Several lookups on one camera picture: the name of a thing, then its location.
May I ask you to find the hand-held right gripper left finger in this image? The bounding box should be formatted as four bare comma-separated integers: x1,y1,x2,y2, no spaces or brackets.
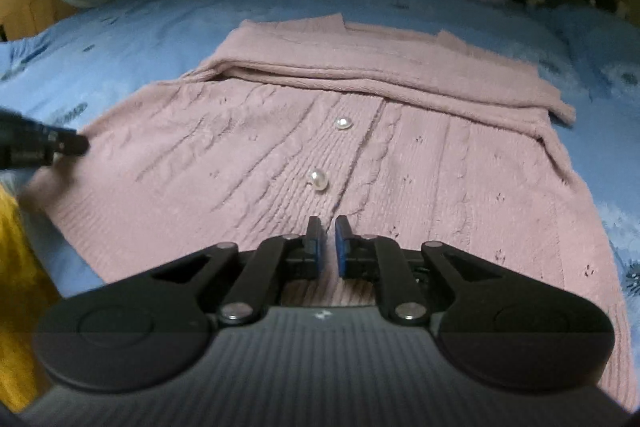
119,216,323,326

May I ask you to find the pink knit cardigan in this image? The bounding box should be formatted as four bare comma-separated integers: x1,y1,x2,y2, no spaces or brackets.
20,13,631,403

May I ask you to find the blue dandelion-print bedsheet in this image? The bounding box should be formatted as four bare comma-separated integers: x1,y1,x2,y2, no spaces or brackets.
0,0,640,308

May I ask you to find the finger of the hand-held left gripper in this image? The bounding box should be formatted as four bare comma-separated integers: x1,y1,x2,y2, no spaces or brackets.
52,128,91,158

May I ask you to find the yellow fluffy cloth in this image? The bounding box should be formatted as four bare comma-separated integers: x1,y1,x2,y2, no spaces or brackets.
0,184,62,410

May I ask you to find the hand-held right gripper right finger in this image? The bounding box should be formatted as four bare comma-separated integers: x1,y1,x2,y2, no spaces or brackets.
334,215,532,327

